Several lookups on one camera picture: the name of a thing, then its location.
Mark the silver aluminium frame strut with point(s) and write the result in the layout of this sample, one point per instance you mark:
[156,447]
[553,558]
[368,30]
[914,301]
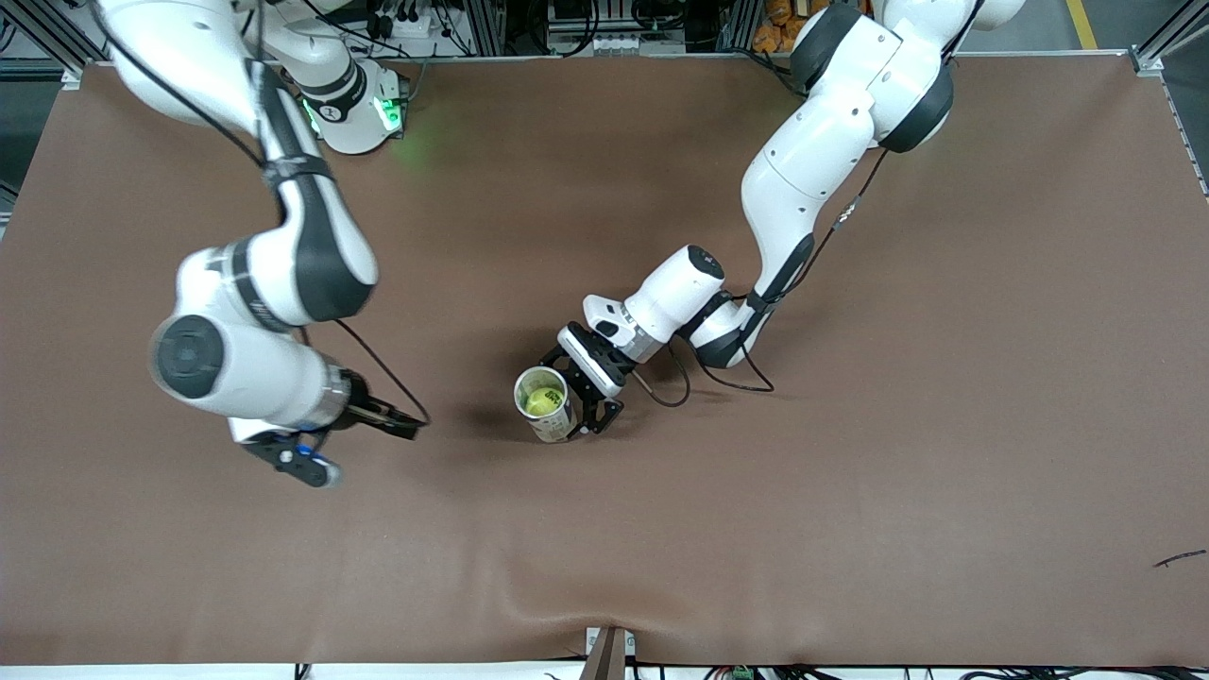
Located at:
[59,47]
[1148,61]

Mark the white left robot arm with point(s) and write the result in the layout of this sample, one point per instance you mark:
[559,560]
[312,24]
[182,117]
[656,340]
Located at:
[812,161]

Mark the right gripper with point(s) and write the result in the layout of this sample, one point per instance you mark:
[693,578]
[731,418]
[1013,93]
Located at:
[359,407]

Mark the grey table edge clamp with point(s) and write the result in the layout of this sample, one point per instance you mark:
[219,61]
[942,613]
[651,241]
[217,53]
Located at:
[606,656]

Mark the brown table mat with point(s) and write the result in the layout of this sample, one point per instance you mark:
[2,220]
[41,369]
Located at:
[945,425]

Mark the orange packaged goods pile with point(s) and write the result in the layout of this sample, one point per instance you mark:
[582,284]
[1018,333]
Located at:
[767,38]

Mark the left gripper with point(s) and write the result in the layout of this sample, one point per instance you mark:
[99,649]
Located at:
[592,371]

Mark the white power strip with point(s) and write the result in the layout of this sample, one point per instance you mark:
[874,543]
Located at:
[406,28]

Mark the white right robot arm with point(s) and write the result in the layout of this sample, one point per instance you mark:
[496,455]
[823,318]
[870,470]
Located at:
[246,368]

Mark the white terminal block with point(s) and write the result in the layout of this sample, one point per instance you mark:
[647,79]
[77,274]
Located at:
[633,44]

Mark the white blue tennis ball can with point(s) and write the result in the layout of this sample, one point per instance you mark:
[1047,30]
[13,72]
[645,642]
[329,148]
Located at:
[553,433]

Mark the yellow tennis ball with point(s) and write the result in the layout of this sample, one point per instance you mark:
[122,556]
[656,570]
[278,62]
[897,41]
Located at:
[540,401]

